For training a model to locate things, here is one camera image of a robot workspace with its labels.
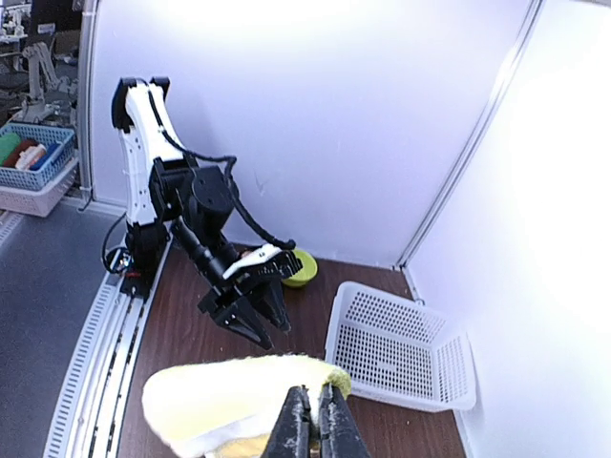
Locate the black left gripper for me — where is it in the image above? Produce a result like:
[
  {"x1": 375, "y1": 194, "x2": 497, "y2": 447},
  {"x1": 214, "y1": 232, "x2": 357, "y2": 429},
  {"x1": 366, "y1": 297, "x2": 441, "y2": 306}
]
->
[{"x1": 171, "y1": 218, "x2": 302, "y2": 350}]

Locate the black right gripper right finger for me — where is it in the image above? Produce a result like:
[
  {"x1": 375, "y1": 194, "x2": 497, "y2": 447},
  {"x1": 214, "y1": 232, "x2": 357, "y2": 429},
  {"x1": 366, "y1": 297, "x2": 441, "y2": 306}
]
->
[{"x1": 319, "y1": 384, "x2": 370, "y2": 458}]

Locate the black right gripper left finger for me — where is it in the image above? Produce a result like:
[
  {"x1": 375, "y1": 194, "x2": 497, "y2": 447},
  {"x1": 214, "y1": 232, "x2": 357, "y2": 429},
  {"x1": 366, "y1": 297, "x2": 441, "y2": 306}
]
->
[{"x1": 263, "y1": 385, "x2": 311, "y2": 458}]

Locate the green and white patterned towel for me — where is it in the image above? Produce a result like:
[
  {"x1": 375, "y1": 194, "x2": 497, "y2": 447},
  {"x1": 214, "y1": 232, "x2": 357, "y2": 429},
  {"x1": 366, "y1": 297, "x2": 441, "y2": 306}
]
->
[{"x1": 141, "y1": 354, "x2": 351, "y2": 457}]

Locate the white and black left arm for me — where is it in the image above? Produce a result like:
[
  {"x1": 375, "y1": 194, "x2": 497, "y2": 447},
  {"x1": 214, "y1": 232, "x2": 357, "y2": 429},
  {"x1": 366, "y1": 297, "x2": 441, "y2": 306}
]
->
[{"x1": 102, "y1": 77, "x2": 303, "y2": 349}]

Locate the green bowl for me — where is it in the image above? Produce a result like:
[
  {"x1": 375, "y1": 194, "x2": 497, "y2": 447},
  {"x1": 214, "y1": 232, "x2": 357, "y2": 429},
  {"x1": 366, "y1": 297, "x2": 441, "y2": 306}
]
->
[{"x1": 282, "y1": 249, "x2": 318, "y2": 288}]

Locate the white perforated plastic basket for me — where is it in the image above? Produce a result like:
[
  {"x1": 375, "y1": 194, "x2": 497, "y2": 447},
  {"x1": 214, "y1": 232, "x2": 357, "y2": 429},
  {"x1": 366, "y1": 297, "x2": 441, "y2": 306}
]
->
[{"x1": 325, "y1": 281, "x2": 477, "y2": 412}]

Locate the blue plastic basket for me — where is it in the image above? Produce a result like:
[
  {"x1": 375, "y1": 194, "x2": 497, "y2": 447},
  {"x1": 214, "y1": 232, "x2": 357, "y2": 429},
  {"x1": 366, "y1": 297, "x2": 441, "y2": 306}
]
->
[{"x1": 1, "y1": 122, "x2": 75, "y2": 191}]

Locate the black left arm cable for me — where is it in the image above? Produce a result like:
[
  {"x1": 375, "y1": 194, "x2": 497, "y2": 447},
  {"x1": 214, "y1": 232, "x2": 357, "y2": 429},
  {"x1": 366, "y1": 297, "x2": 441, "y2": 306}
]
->
[{"x1": 147, "y1": 90, "x2": 297, "y2": 250}]

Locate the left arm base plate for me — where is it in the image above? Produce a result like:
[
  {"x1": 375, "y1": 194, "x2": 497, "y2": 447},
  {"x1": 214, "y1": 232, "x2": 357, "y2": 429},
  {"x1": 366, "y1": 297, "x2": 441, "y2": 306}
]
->
[{"x1": 120, "y1": 234, "x2": 170, "y2": 301}]

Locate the right aluminium corner post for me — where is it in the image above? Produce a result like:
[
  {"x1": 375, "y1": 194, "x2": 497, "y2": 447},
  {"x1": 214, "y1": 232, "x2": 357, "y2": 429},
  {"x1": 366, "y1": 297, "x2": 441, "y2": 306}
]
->
[{"x1": 394, "y1": 0, "x2": 545, "y2": 269}]

